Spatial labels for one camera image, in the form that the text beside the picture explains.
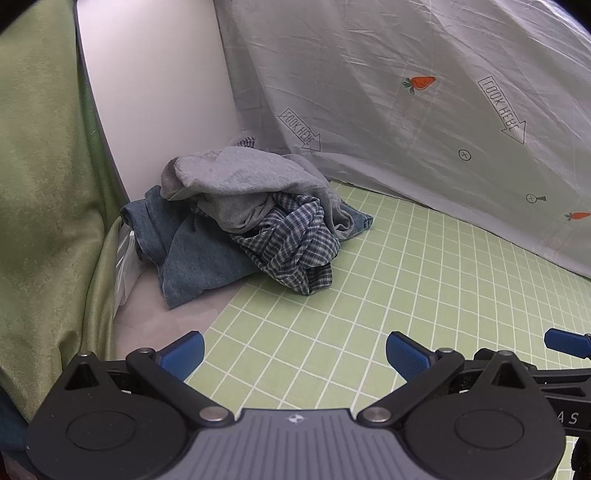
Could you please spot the grey carrot printed sheet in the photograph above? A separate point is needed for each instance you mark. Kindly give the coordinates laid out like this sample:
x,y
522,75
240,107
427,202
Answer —
x,y
415,115

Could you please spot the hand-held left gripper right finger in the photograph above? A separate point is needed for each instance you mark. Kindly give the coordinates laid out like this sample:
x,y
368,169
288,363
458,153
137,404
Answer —
x,y
406,354

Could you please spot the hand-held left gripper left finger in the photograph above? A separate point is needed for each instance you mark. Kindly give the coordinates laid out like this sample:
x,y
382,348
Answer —
x,y
182,353

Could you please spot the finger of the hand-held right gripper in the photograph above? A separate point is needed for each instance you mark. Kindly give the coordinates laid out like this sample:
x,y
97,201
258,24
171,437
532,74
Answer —
x,y
565,342

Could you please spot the dark teal cloth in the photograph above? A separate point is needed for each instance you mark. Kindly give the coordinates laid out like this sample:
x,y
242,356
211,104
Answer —
x,y
11,422

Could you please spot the blue plaid shirt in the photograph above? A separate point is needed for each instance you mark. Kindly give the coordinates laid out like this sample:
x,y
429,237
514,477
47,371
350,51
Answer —
x,y
288,242

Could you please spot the green curtain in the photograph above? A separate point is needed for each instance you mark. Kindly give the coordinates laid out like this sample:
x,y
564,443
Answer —
x,y
41,207

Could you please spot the blue denim jeans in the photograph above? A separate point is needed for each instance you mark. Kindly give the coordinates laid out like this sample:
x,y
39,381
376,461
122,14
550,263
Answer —
x,y
194,263

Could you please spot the grey zip hoodie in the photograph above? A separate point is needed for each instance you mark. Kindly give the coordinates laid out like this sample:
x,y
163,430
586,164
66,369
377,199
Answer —
x,y
244,189

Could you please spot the clear plastic bag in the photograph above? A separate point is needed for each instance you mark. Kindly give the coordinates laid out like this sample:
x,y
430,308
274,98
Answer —
x,y
123,265

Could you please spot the green grid mat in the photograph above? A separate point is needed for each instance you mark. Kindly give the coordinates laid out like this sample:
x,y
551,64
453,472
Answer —
x,y
378,286

